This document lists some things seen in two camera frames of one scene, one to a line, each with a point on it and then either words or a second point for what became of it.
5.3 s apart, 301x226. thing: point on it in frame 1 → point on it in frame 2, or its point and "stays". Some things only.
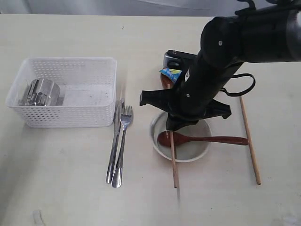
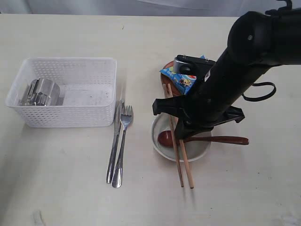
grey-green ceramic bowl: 186,152 stays
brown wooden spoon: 180,139 stays
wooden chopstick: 176,180 → 175,143
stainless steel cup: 42,92 stays
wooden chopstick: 249,141 → 182,143
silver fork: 125,116 stays
